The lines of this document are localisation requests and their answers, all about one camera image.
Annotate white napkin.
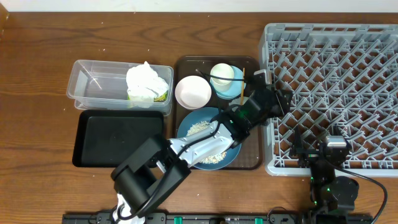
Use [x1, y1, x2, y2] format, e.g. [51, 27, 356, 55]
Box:
[126, 62, 169, 108]

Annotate grey dishwasher rack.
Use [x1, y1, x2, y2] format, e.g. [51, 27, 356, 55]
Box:
[259, 23, 397, 178]

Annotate rice leftovers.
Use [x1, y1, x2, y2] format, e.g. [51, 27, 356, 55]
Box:
[187, 121, 226, 164]

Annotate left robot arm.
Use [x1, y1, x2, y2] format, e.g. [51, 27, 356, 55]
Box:
[111, 75, 294, 223]

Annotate clear plastic wrap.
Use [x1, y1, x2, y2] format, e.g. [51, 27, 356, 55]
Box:
[238, 96, 249, 106]

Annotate cream cup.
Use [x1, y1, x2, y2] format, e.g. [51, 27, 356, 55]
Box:
[210, 63, 234, 92]

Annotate light blue bowl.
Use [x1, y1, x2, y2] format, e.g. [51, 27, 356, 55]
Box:
[216, 66, 243, 100]

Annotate brown plastic tray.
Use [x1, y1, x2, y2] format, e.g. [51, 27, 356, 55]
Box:
[172, 55, 264, 170]

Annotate dark blue plate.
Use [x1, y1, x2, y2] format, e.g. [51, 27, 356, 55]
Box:
[177, 107, 242, 170]

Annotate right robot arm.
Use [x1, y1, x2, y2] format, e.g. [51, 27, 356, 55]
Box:
[289, 127, 359, 223]

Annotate black plastic tray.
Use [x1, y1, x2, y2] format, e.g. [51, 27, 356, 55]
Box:
[72, 110, 164, 167]

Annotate pink bowl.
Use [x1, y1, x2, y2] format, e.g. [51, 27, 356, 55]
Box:
[175, 75, 212, 110]

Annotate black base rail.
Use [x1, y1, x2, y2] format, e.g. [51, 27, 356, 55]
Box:
[61, 212, 374, 224]

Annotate green yellow snack wrapper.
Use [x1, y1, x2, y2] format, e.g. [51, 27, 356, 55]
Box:
[127, 91, 168, 103]

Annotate clear plastic bin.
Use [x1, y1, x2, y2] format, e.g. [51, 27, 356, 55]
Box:
[67, 60, 174, 116]

